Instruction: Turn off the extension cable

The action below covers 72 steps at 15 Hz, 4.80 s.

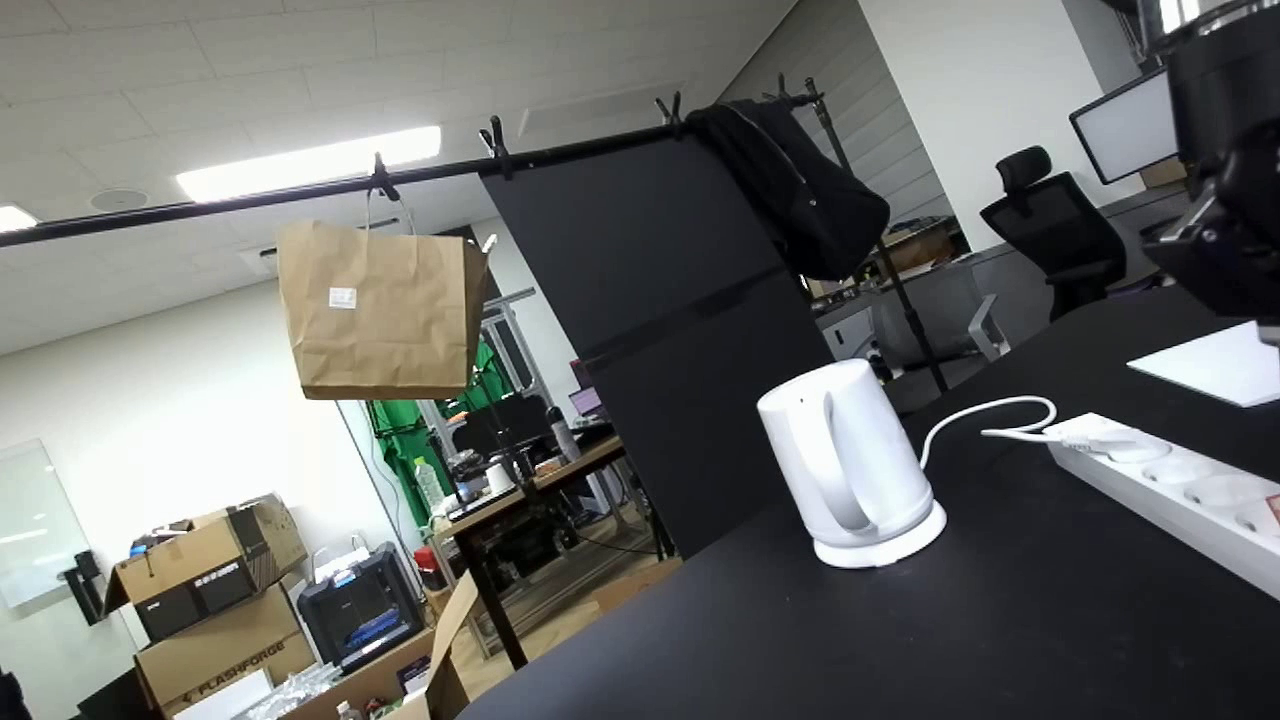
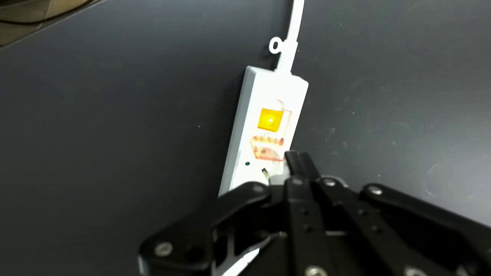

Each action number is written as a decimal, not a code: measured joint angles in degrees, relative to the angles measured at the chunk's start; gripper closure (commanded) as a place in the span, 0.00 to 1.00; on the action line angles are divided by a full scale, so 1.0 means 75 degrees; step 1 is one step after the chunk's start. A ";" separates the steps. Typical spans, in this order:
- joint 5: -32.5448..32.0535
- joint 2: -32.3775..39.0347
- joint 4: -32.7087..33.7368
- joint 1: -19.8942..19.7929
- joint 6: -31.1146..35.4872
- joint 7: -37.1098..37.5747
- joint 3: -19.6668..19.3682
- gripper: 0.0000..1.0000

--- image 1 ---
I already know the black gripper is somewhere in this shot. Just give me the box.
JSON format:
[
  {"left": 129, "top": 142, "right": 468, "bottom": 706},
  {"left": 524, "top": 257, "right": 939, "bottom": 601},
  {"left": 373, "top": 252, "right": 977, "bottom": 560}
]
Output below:
[{"left": 1153, "top": 122, "right": 1280, "bottom": 325}]

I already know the white power strip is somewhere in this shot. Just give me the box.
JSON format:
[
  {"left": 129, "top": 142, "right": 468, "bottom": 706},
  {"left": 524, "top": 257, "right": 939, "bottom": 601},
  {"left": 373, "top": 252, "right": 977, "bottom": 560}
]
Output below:
[{"left": 979, "top": 408, "right": 1280, "bottom": 605}]

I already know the white flat board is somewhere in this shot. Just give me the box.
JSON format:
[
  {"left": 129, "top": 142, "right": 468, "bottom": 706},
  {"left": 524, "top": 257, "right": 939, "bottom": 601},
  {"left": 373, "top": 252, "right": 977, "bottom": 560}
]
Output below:
[{"left": 1125, "top": 317, "right": 1280, "bottom": 411}]

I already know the computer monitor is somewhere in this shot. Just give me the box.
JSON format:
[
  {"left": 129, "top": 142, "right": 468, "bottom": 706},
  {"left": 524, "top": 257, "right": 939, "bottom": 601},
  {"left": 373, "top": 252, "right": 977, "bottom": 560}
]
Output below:
[{"left": 1065, "top": 64, "right": 1185, "bottom": 188}]

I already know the black office chair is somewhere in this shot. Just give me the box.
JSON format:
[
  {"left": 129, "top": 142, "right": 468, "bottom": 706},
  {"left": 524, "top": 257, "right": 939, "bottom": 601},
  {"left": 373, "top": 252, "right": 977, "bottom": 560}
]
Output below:
[{"left": 977, "top": 146, "right": 1133, "bottom": 325}]

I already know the black tripod stand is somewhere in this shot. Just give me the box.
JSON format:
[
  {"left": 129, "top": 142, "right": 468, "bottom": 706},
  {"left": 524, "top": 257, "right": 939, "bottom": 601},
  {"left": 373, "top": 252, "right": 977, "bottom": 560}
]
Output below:
[{"left": 776, "top": 74, "right": 959, "bottom": 401}]

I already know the black hanging jacket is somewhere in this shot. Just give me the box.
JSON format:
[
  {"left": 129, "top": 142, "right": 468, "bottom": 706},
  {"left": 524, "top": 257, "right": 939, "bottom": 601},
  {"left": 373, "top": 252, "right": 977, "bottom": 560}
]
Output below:
[{"left": 685, "top": 98, "right": 896, "bottom": 284}]

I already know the white electric kettle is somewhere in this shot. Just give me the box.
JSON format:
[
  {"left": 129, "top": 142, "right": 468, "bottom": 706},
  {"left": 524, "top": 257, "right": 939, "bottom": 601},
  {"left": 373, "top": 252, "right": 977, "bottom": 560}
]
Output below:
[{"left": 751, "top": 358, "right": 954, "bottom": 575}]

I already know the black backdrop cloth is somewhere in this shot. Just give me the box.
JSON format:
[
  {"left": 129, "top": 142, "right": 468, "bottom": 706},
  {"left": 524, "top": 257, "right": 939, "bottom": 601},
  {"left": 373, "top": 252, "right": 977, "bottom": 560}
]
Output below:
[{"left": 476, "top": 128, "right": 842, "bottom": 565}]

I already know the wooden desk with black legs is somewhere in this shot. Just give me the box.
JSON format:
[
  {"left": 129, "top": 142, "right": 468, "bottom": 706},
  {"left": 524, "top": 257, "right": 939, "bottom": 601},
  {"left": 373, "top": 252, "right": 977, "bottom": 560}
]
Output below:
[{"left": 439, "top": 429, "right": 681, "bottom": 671}]

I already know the brown paper bag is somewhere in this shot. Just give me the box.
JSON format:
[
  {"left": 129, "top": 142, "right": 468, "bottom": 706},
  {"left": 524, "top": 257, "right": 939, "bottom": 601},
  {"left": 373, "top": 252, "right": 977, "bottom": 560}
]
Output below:
[{"left": 274, "top": 215, "right": 491, "bottom": 406}]

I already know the green cloth screen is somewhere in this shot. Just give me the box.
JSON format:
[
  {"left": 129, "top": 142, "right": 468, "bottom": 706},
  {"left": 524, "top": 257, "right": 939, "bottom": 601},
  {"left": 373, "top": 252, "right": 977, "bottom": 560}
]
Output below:
[{"left": 364, "top": 332, "right": 522, "bottom": 532}]

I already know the open cardboard box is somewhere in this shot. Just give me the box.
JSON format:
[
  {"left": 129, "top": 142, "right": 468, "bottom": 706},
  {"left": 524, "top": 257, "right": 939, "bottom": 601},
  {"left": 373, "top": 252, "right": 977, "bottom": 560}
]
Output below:
[{"left": 279, "top": 572, "right": 490, "bottom": 720}]

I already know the black equipment crate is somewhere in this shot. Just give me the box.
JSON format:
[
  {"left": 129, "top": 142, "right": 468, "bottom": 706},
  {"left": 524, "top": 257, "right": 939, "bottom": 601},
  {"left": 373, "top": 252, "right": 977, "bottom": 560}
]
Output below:
[{"left": 291, "top": 540, "right": 427, "bottom": 671}]

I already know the cardboard box with black labels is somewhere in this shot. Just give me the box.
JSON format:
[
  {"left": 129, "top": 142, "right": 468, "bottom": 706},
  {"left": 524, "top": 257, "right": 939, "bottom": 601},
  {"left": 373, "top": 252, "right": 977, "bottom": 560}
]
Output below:
[{"left": 103, "top": 492, "right": 314, "bottom": 646}]

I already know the black backdrop pole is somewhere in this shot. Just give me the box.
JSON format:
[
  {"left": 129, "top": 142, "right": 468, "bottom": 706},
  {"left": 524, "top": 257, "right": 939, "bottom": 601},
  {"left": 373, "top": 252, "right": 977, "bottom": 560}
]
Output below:
[{"left": 0, "top": 86, "right": 827, "bottom": 257}]

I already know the plain cardboard box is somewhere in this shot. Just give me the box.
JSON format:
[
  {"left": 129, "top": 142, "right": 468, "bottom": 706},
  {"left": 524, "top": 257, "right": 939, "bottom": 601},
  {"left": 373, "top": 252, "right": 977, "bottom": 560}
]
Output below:
[{"left": 129, "top": 581, "right": 320, "bottom": 712}]

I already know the white kettle power cable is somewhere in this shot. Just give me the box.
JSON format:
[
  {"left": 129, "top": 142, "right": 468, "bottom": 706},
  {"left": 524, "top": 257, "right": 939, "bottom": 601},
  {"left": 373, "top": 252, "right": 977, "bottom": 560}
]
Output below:
[{"left": 913, "top": 392, "right": 1065, "bottom": 476}]

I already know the wall whiteboard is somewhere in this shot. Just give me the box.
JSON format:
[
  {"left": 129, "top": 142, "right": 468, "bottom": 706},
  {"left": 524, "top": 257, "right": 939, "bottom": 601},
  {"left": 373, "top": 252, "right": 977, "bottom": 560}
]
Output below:
[{"left": 0, "top": 435, "right": 91, "bottom": 622}]

